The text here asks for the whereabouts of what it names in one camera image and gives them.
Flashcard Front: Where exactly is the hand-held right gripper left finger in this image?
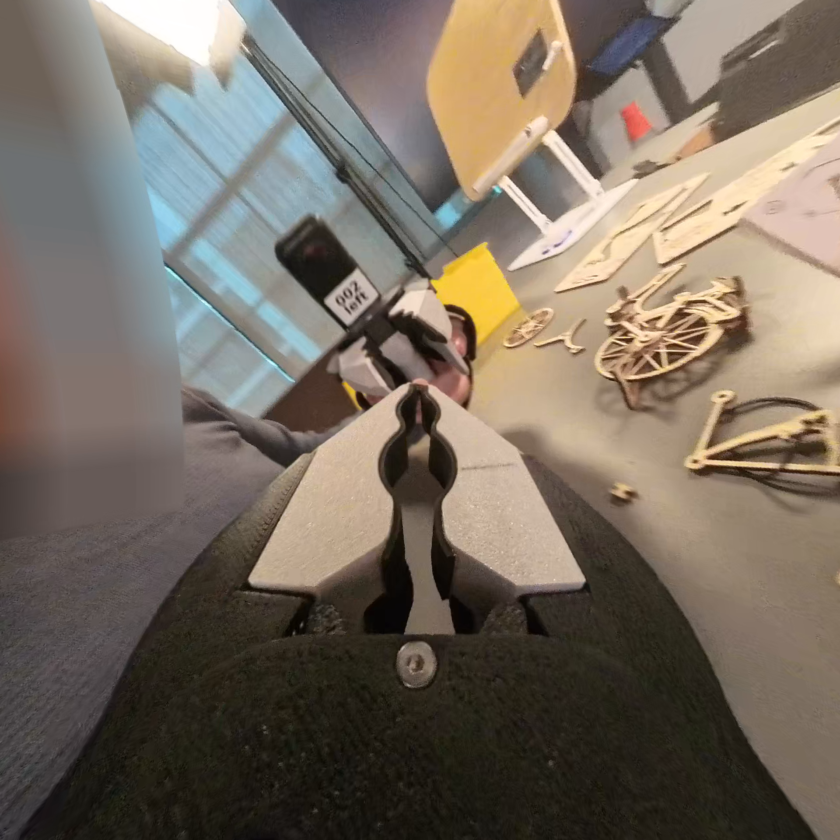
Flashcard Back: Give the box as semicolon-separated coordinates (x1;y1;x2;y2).
248;382;421;631

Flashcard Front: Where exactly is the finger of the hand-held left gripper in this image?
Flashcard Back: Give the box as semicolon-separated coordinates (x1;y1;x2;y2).
386;279;471;377
326;341;399;399

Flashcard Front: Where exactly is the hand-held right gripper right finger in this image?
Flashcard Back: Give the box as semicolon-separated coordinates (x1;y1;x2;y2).
420;382;588;631

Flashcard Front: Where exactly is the person's left forearm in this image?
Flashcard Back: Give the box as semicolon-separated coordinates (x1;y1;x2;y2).
182;387;368;470

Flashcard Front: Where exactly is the brown model kit box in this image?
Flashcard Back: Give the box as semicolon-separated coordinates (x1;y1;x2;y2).
740;141;840;278

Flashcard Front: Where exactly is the person's left hand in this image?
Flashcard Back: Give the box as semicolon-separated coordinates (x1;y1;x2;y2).
357;327;476;413

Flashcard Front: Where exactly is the yellow paper sheet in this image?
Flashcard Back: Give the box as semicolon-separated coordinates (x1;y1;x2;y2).
432;243;521;347

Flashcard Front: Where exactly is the small wooden wheel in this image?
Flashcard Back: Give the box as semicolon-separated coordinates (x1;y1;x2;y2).
503;306;556;349

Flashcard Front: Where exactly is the wooden fork part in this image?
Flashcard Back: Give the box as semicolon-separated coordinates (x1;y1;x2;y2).
532;319;588;356

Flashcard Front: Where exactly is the wooden laser-cut part sheet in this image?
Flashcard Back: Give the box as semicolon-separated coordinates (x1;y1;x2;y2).
553;172;714;294
651;134;840;265

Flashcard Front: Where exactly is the wooden board on white stand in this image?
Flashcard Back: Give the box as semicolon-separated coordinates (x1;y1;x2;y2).
427;0;639;273

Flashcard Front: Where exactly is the red traffic cone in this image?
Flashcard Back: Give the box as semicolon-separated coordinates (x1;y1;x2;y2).
620;100;655;143

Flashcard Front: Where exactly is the wooden gear wheel piece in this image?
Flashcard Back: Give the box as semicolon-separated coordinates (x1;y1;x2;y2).
592;262;753;412

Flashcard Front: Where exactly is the dark furniture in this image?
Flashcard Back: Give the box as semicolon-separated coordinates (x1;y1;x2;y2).
712;0;840;135

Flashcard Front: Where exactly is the wooden triangular frame with band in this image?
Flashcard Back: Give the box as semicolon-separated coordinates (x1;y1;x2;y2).
683;390;840;478

